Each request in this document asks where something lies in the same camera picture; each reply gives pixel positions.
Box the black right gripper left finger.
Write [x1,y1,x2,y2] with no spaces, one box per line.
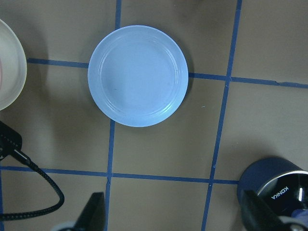
[73,192,106,231]

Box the cream plate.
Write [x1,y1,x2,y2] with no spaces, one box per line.
[0,20,27,110]

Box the dark blue pot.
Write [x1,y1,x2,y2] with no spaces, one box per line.
[237,157,308,231]

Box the blue plate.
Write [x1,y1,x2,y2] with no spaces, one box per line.
[88,25,188,127]

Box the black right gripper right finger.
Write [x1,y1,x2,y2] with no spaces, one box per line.
[241,190,289,231]

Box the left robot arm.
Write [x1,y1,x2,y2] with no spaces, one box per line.
[0,121,22,161]

